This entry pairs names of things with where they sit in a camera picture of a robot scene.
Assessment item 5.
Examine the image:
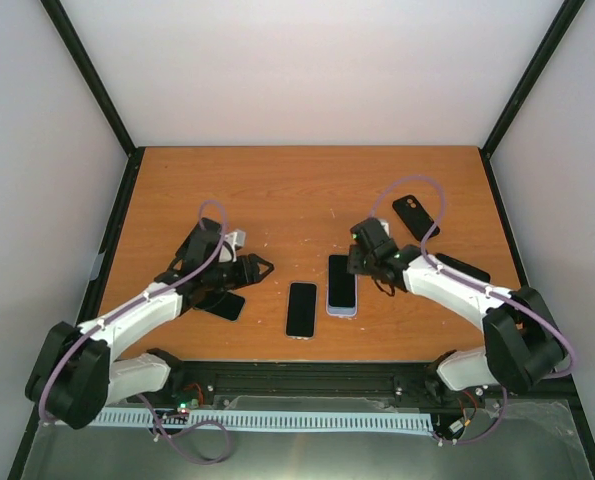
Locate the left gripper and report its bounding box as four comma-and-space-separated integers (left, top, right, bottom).
205, 254, 275, 291

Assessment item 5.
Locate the black phone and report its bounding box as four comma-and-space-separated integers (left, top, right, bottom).
327, 254, 357, 309
435, 253, 491, 283
194, 292, 246, 322
285, 283, 318, 339

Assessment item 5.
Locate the lilac phone case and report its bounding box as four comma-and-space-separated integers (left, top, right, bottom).
325, 254, 359, 318

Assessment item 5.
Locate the clear magsafe phone case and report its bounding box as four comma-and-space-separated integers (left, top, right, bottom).
283, 281, 320, 342

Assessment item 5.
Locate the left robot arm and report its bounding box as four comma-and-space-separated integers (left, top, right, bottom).
25, 219, 274, 429

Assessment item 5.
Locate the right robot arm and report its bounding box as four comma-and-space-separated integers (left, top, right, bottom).
348, 217, 572, 394

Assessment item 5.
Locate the black phone case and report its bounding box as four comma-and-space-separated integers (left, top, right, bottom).
392, 194, 440, 242

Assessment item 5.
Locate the small circuit board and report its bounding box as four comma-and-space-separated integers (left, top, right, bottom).
173, 383, 204, 415

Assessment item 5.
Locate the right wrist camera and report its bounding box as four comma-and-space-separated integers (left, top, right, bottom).
378, 218, 390, 236

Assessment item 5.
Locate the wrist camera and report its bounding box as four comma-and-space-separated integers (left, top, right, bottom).
378, 218, 390, 236
225, 229, 246, 251

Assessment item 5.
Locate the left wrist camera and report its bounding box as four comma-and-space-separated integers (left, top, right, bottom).
225, 229, 246, 251

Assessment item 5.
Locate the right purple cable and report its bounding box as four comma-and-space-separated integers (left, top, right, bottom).
371, 174, 577, 379

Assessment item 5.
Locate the purple cable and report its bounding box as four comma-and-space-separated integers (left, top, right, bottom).
371, 174, 577, 379
37, 200, 228, 426

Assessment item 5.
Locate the black aluminium front rail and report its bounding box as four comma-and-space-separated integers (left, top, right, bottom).
46, 359, 576, 406

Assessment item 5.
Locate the light blue cable duct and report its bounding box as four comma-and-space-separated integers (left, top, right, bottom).
91, 407, 433, 436

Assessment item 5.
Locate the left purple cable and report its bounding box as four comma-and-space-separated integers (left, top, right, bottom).
37, 200, 228, 426

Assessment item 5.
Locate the left black frame post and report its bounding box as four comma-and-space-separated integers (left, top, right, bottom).
40, 0, 138, 156

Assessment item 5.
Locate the black frame post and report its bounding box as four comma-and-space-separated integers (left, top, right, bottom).
40, 0, 138, 156
480, 0, 587, 154

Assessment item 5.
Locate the right black frame post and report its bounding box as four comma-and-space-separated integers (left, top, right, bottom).
480, 0, 587, 154

